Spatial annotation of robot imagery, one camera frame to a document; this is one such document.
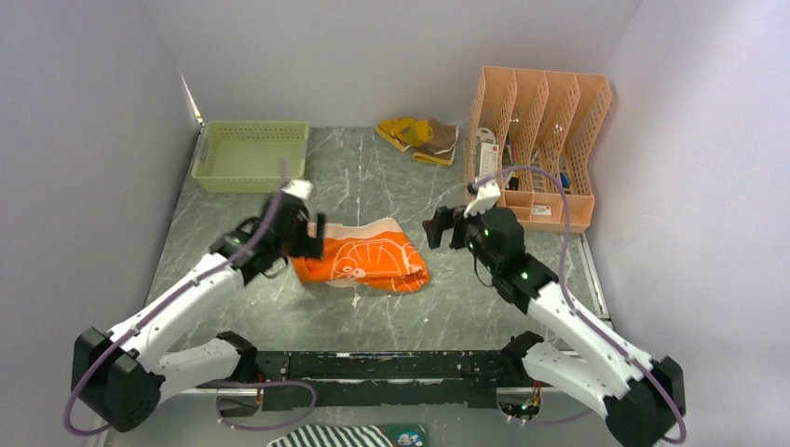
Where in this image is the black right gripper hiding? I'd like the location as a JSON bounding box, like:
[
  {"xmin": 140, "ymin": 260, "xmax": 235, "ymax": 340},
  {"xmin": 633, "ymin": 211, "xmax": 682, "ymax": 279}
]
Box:
[{"xmin": 423, "ymin": 199, "xmax": 499, "ymax": 273}]

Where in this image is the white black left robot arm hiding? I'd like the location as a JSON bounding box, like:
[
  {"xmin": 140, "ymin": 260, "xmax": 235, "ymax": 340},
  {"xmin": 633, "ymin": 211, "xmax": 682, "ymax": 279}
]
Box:
[{"xmin": 62, "ymin": 180, "xmax": 325, "ymax": 437}]

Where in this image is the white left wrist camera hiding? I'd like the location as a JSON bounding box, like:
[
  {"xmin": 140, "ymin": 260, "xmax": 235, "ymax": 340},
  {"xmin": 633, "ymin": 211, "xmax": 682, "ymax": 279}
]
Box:
[{"xmin": 280, "ymin": 179, "xmax": 313, "ymax": 202}]

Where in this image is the white red paper card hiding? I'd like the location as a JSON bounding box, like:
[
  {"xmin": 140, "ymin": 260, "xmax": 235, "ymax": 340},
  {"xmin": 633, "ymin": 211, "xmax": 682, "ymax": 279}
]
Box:
[{"xmin": 474, "ymin": 128, "xmax": 500, "ymax": 179}]

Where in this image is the black white striped towel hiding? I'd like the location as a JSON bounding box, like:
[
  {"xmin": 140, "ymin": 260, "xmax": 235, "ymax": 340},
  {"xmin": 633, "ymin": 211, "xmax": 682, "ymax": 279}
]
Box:
[{"xmin": 266, "ymin": 424, "xmax": 395, "ymax": 447}]

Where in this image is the teal patterned cloth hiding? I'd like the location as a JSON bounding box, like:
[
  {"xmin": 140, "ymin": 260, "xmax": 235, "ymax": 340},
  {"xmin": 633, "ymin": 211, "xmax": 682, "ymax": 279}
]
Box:
[{"xmin": 376, "ymin": 424, "xmax": 429, "ymax": 447}]

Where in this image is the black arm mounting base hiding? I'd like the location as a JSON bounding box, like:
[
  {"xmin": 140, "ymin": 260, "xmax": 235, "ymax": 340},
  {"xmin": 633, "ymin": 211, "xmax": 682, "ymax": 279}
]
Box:
[{"xmin": 252, "ymin": 348, "xmax": 544, "ymax": 413}]

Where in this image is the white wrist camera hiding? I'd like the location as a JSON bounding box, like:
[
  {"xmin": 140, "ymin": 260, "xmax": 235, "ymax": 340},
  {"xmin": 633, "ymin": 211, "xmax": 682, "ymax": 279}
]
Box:
[
  {"xmin": 463, "ymin": 180, "xmax": 500, "ymax": 218},
  {"xmin": 280, "ymin": 179, "xmax": 313, "ymax": 202}
]

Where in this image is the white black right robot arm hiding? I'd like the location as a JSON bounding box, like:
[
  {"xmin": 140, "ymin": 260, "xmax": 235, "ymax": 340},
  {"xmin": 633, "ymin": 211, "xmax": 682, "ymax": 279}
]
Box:
[{"xmin": 422, "ymin": 207, "xmax": 686, "ymax": 446}]

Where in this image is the yellow brown folded towel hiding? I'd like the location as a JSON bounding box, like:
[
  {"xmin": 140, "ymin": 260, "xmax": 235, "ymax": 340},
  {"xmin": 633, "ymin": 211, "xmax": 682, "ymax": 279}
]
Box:
[{"xmin": 375, "ymin": 117, "xmax": 460, "ymax": 166}]

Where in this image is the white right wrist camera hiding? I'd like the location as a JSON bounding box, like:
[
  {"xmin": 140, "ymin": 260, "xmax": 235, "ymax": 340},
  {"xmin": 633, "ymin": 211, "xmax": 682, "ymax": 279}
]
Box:
[{"xmin": 463, "ymin": 180, "xmax": 500, "ymax": 218}]

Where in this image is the orange white patterned towel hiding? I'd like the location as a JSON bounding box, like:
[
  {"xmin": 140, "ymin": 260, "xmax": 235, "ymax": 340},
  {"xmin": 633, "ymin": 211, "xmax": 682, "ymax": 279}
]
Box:
[{"xmin": 290, "ymin": 217, "xmax": 430, "ymax": 292}]

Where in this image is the green plastic basket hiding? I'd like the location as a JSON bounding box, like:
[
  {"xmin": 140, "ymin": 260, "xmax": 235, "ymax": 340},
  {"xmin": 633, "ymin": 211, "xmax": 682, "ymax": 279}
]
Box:
[{"xmin": 191, "ymin": 121, "xmax": 309, "ymax": 194}]

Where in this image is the orange plastic file organizer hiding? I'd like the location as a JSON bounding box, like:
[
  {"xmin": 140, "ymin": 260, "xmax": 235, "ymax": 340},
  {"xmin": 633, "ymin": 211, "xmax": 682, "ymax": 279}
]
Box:
[{"xmin": 465, "ymin": 66, "xmax": 613, "ymax": 234}]

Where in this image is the small white box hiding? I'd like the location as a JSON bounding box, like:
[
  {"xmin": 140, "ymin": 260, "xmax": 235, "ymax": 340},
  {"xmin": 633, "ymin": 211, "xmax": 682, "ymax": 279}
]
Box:
[{"xmin": 531, "ymin": 205, "xmax": 552, "ymax": 218}]

